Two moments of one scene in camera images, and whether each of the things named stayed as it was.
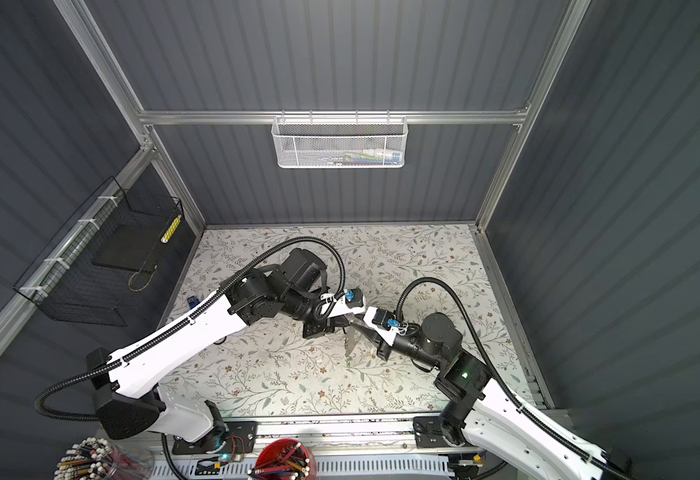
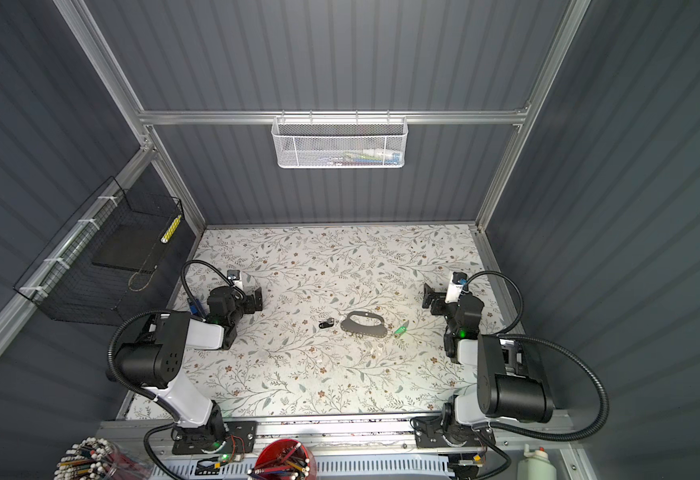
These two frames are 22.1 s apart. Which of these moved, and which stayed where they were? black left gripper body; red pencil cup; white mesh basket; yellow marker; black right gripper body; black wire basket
Moved: black right gripper body; black left gripper body
Stayed: black wire basket; white mesh basket; red pencil cup; yellow marker
